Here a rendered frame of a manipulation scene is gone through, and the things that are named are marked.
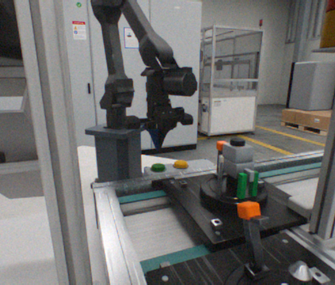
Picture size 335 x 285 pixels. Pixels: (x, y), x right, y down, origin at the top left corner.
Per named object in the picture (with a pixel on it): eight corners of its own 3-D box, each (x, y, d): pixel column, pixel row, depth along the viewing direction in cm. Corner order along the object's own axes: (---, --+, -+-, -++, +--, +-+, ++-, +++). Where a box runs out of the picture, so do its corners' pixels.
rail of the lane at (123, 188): (95, 218, 61) (92, 180, 58) (333, 172, 90) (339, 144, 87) (97, 231, 56) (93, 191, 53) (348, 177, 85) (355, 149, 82)
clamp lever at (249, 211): (244, 265, 29) (235, 203, 29) (257, 260, 29) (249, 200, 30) (266, 277, 25) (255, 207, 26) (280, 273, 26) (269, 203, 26)
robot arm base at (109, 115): (115, 123, 79) (113, 106, 78) (131, 125, 77) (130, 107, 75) (101, 127, 73) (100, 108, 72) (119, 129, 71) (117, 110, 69)
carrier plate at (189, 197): (162, 188, 58) (162, 180, 58) (242, 174, 66) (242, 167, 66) (212, 254, 37) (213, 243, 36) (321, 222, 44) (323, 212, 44)
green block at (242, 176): (236, 196, 46) (238, 173, 45) (240, 195, 47) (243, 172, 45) (240, 199, 45) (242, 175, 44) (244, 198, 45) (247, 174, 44)
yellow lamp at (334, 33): (311, 49, 36) (316, 13, 35) (333, 50, 38) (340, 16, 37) (344, 45, 32) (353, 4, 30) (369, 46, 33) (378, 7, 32)
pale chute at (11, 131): (8, 199, 45) (13, 178, 48) (78, 193, 48) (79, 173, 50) (-133, 115, 21) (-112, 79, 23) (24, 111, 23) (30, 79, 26)
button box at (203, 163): (143, 184, 71) (143, 165, 69) (204, 175, 78) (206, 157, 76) (150, 195, 65) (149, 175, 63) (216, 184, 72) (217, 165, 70)
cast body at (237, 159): (217, 167, 51) (219, 136, 49) (234, 165, 53) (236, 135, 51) (242, 183, 44) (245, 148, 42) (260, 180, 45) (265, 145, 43)
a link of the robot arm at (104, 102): (99, 109, 73) (98, 88, 71) (121, 106, 79) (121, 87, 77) (113, 111, 68) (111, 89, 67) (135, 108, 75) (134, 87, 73)
